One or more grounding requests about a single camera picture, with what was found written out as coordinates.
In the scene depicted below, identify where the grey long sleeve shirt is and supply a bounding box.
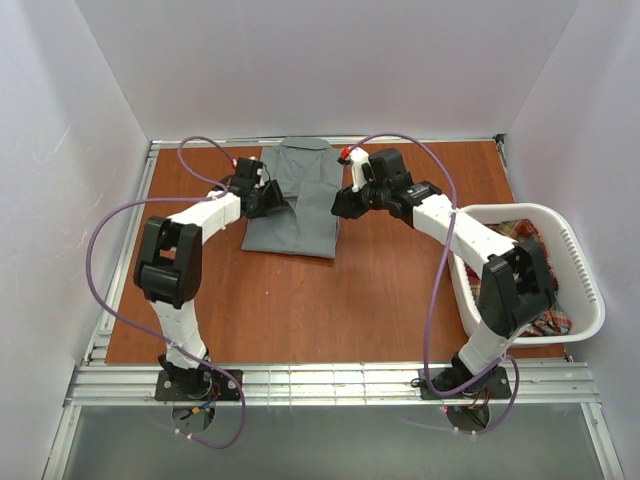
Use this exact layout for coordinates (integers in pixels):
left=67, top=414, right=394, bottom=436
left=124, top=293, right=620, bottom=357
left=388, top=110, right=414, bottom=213
left=242, top=137, right=343, bottom=259

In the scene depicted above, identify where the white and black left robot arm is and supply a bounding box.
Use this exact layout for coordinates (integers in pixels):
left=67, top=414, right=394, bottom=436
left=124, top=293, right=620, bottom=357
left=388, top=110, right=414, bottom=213
left=133, top=157, right=287, bottom=396

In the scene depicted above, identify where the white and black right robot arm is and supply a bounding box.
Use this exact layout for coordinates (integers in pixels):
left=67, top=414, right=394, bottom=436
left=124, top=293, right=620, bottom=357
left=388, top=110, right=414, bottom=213
left=331, top=147, right=555, bottom=398

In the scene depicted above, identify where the red plaid shirt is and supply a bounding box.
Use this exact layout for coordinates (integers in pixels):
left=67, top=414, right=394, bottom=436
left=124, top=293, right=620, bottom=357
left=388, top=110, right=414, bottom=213
left=487, top=219, right=572, bottom=337

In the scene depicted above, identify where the white plastic laundry basket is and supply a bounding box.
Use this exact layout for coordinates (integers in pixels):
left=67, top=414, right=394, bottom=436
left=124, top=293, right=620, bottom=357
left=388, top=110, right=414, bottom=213
left=460, top=203, right=605, bottom=348

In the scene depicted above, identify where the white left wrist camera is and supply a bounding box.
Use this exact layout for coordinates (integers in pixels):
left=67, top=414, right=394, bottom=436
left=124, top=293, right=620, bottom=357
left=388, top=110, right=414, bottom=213
left=249, top=156, right=266, bottom=188

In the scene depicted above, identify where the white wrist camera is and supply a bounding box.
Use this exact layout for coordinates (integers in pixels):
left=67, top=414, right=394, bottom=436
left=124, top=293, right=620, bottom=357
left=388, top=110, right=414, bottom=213
left=249, top=156, right=266, bottom=188
left=338, top=146, right=370, bottom=192

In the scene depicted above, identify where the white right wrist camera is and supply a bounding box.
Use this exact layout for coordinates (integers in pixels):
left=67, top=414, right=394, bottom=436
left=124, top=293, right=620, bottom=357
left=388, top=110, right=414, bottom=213
left=338, top=146, right=370, bottom=192

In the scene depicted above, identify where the aluminium left frame rail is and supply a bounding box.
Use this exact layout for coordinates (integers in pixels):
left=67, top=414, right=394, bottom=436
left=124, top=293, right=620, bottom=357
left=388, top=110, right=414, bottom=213
left=81, top=141, right=160, bottom=366

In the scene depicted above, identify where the aluminium frame rail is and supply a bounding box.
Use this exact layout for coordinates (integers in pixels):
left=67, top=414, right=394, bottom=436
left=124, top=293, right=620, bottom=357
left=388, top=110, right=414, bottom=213
left=81, top=141, right=160, bottom=366
left=64, top=359, right=600, bottom=407

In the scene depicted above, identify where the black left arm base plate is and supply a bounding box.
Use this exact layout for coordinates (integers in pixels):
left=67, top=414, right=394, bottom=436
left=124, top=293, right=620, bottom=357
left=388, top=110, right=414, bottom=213
left=154, top=369, right=243, bottom=402

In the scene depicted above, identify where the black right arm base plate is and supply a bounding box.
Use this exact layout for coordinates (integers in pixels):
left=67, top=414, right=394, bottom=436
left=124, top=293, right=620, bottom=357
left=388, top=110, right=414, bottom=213
left=411, top=366, right=512, bottom=400

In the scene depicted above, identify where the aluminium front frame rail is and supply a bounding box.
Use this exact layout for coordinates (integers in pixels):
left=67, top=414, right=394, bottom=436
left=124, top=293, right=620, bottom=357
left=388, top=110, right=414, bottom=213
left=64, top=359, right=600, bottom=407

